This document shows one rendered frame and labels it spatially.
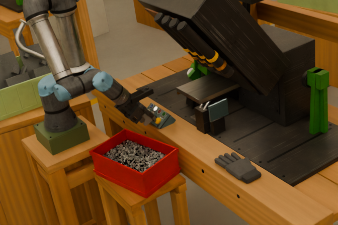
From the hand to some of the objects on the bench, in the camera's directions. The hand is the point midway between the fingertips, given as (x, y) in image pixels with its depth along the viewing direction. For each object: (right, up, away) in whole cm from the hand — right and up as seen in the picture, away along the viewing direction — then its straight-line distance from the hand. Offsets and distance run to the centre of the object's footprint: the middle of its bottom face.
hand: (154, 118), depth 236 cm
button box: (+2, -4, +10) cm, 11 cm away
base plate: (+37, +1, +8) cm, 38 cm away
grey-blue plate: (+28, -5, -7) cm, 30 cm away
